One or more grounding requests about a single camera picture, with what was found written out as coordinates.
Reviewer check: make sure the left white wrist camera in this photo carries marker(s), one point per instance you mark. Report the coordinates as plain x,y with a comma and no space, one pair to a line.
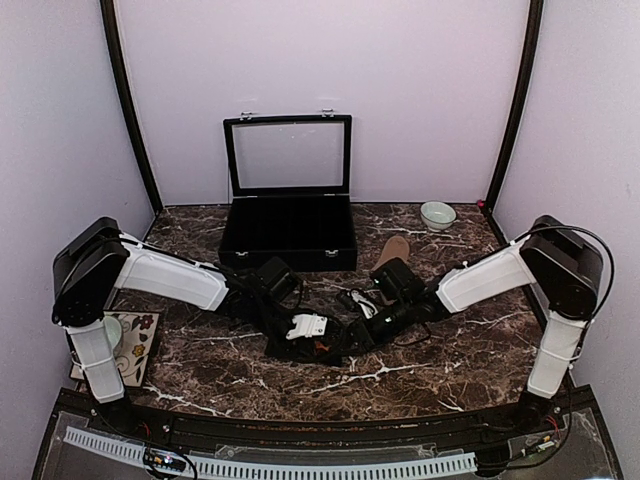
306,326

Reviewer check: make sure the white slotted cable duct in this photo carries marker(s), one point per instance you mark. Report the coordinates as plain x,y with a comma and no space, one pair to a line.
277,464

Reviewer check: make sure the argyle red orange black sock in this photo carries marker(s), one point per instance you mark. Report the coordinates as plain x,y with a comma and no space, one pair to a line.
321,349

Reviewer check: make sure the right black frame post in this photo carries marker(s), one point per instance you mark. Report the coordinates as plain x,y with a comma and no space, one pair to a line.
525,70

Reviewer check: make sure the black display case glass lid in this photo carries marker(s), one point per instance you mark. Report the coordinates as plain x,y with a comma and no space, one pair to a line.
290,181

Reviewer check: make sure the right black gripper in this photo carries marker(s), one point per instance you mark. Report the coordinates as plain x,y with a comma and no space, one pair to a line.
366,337

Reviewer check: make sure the black frame post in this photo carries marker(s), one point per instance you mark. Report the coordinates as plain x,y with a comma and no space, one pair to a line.
525,70
126,100

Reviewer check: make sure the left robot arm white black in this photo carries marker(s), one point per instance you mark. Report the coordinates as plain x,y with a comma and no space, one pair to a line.
103,259

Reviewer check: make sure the pale green bowl on mat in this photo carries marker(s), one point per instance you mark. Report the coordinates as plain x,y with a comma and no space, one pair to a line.
114,332

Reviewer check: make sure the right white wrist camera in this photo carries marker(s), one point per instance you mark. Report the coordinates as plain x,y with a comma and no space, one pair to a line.
358,302

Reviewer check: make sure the floral patterned mat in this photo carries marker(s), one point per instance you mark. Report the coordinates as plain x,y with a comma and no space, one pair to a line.
138,340

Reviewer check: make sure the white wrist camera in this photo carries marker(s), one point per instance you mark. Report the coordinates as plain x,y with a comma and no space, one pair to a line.
358,302
306,326

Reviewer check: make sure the tan brown sock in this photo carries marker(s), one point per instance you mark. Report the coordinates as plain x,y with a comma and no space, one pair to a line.
392,255

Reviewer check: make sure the green circuit board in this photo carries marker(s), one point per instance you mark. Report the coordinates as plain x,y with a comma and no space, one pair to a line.
163,461

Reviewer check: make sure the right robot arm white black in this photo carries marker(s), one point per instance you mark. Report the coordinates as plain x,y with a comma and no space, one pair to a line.
571,266

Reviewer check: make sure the left black frame post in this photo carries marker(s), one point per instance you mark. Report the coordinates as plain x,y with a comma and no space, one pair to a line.
126,100

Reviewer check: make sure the pale green bowl at back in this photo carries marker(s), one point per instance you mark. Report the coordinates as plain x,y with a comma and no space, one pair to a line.
437,216

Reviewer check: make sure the black front rail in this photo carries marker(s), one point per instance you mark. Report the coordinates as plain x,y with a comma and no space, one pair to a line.
185,432

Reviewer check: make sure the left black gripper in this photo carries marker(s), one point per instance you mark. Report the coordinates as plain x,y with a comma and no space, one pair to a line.
296,347

